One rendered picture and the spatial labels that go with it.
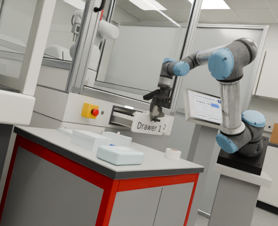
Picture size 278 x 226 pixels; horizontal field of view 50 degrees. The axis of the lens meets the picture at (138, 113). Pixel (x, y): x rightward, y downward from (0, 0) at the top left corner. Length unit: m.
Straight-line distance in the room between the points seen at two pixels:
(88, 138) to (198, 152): 1.51
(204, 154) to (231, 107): 1.20
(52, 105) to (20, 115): 0.52
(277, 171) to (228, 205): 2.76
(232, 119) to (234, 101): 0.10
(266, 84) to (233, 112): 3.52
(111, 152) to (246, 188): 0.90
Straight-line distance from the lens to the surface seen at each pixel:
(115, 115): 1.70
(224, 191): 1.66
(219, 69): 1.25
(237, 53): 1.26
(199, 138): 2.48
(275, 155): 4.39
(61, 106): 1.50
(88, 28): 1.52
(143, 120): 1.64
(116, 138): 1.41
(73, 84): 1.49
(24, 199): 1.27
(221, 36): 3.49
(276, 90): 4.84
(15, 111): 1.04
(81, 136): 1.13
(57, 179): 1.10
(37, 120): 1.65
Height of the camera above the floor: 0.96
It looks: 1 degrees down
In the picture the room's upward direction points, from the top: 14 degrees clockwise
